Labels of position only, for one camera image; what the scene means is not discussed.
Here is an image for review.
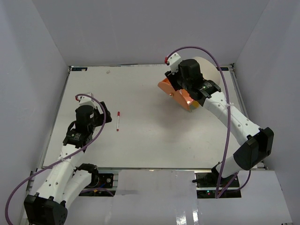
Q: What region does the pink top drawer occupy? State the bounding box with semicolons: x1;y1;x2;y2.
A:
157;78;194;111

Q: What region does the red cap marker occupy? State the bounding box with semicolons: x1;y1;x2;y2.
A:
116;111;120;131

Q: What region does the yellow drawer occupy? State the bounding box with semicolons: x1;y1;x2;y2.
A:
189;100;200;111

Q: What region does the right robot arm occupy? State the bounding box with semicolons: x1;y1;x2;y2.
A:
165;54;274;187

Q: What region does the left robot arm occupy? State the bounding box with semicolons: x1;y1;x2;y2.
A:
24;96;112;225

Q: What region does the cream round drawer cabinet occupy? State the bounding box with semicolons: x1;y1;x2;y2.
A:
192;57;221;86

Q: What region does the dark XDOF logo sticker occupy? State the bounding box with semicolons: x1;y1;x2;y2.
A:
220;67;229;71

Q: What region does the left XDOF logo sticker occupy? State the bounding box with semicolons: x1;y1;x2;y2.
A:
71;67;88;71

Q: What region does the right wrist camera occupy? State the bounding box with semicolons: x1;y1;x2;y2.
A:
165;52;182;74

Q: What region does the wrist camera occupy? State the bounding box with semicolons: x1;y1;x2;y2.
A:
75;92;95;108
165;52;182;74

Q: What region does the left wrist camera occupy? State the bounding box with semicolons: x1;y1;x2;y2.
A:
75;92;95;108

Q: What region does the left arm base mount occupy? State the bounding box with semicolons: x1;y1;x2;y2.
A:
79;172;118;197

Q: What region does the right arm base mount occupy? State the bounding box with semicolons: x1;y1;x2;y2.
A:
192;172;241;199

